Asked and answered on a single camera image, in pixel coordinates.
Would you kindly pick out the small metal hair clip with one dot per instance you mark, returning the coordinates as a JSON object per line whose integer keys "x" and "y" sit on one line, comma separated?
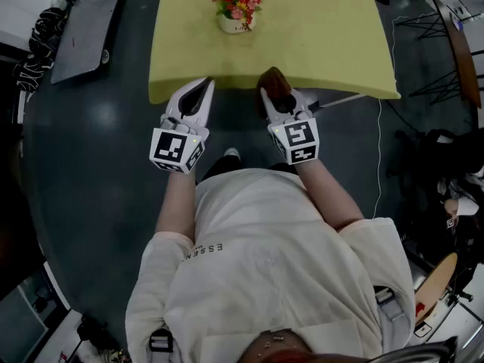
{"x": 278, "y": 339}

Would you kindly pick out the person's black trousers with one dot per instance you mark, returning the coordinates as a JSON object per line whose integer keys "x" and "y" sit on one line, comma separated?
{"x": 219, "y": 166}

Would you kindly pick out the person's right forearm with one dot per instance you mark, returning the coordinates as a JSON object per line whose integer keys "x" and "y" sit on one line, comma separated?
{"x": 325, "y": 195}

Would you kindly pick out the person's white shoe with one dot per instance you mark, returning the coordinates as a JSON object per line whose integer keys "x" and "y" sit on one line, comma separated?
{"x": 231, "y": 152}

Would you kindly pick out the grey flat platform cart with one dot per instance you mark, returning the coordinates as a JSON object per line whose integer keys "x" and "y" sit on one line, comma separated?
{"x": 85, "y": 28}

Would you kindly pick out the person's left forearm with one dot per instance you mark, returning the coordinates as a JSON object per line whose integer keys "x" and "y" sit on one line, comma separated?
{"x": 175, "y": 206}

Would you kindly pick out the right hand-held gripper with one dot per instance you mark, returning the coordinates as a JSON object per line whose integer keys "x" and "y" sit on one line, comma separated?
{"x": 298, "y": 134}

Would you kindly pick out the light round wooden table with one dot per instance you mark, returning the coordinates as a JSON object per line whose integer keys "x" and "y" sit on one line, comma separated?
{"x": 435, "y": 286}

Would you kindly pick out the person's white t-shirt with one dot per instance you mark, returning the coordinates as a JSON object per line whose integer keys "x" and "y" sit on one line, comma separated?
{"x": 264, "y": 259}

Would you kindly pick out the potted pink red flowers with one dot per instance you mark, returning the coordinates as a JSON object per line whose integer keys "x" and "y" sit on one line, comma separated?
{"x": 230, "y": 25}

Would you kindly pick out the brown wiping cloth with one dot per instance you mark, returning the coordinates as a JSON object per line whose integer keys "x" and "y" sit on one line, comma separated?
{"x": 274, "y": 83}

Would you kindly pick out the black and white striped bundle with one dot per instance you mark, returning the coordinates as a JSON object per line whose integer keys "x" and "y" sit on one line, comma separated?
{"x": 41, "y": 44}

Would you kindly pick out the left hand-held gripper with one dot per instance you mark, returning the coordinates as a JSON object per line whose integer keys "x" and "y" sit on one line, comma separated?
{"x": 168, "y": 147}

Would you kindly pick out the grey head mount bar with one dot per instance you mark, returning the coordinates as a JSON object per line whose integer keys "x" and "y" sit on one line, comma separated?
{"x": 423, "y": 350}

